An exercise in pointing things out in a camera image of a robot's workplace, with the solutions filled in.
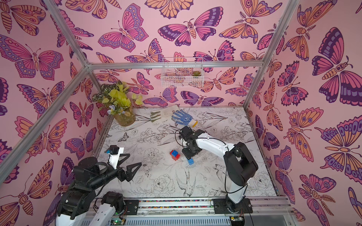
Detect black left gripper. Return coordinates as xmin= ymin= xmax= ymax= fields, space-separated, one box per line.
xmin=90 ymin=153 xmax=141 ymax=190

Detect long blue lego brick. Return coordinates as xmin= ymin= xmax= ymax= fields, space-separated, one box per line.
xmin=188 ymin=159 xmax=194 ymax=166

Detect small blue lego brick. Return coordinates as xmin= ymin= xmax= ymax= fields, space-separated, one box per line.
xmin=171 ymin=150 xmax=178 ymax=157

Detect long red lego brick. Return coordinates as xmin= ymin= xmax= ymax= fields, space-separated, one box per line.
xmin=170 ymin=151 xmax=181 ymax=161

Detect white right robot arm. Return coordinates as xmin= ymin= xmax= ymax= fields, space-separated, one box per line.
xmin=179 ymin=126 xmax=258 ymax=213

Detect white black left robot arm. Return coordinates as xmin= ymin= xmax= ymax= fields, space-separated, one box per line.
xmin=55 ymin=154 xmax=142 ymax=226

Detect blue dotted work glove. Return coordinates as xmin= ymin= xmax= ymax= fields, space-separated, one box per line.
xmin=171 ymin=110 xmax=198 ymax=128

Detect white green work glove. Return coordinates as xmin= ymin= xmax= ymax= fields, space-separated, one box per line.
xmin=150 ymin=105 xmax=179 ymax=122

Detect potted plant in glass vase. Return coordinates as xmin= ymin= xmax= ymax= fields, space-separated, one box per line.
xmin=92 ymin=81 xmax=143 ymax=127

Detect small green item in basket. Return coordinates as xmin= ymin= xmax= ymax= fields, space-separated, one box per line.
xmin=192 ymin=71 xmax=201 ymax=77

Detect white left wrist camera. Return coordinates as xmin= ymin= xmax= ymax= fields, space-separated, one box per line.
xmin=106 ymin=145 xmax=124 ymax=169

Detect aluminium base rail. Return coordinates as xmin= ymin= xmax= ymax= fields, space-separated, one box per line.
xmin=60 ymin=196 xmax=295 ymax=226

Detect white wire basket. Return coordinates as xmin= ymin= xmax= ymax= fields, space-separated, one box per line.
xmin=159 ymin=56 xmax=205 ymax=88

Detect aluminium frame profile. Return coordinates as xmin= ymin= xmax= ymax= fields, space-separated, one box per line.
xmin=1 ymin=1 xmax=299 ymax=182

